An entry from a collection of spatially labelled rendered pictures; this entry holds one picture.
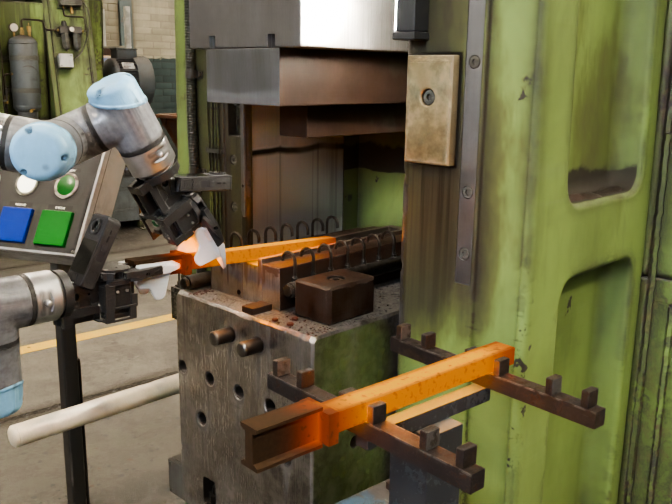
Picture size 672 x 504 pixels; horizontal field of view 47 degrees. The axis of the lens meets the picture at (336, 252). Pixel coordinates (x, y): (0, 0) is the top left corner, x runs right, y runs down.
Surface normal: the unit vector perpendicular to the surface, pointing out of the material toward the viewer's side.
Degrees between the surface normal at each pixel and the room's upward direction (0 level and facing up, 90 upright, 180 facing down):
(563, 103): 89
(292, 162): 90
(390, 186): 90
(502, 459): 90
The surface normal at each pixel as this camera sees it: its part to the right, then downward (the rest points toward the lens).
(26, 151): 0.15, 0.22
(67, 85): 0.57, 0.00
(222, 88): -0.69, 0.15
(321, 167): 0.72, 0.17
